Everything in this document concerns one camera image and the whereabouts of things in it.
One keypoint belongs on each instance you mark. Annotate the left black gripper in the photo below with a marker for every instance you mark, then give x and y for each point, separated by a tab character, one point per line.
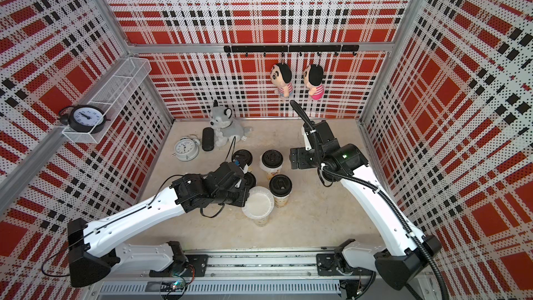
243	193

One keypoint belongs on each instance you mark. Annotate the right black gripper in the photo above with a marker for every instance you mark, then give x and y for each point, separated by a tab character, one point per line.
300	154

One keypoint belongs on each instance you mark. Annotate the black cup lid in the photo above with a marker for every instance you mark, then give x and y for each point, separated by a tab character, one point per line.
242	158
249	180
272	159
280	185

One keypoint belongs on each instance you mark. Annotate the paper cup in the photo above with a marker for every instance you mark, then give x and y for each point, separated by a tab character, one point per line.
270	173
260	220
281	201

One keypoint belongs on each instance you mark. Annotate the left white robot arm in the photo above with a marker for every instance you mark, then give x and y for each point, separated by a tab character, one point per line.
100	248

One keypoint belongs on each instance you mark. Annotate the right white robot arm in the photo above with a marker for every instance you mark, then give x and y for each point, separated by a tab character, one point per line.
406	251

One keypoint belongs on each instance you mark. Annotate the hanging doll blue shorts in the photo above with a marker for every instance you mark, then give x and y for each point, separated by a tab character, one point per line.
281	77

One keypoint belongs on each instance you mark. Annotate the hanging doll pink dress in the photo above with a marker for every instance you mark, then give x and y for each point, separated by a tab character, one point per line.
313	80

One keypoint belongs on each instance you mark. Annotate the white alarm clock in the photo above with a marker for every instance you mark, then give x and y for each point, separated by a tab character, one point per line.
187	148

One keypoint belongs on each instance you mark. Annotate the black glasses case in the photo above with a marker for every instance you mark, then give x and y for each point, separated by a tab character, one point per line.
208	139

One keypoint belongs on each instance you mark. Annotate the grey husky plush toy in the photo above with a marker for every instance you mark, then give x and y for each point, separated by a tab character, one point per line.
227	129

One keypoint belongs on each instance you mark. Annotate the black hook rail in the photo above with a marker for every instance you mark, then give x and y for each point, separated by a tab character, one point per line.
270	49

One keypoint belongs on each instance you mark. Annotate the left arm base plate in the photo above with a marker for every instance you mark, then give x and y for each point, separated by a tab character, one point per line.
195	265

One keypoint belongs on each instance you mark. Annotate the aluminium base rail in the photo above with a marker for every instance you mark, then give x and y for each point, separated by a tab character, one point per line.
255	274

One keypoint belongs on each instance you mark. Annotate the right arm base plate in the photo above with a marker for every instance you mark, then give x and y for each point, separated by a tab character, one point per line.
331	264

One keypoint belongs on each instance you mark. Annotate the white wire basket shelf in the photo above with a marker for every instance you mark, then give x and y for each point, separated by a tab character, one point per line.
113	96

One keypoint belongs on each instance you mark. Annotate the black wall clock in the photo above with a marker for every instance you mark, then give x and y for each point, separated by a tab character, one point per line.
83	118

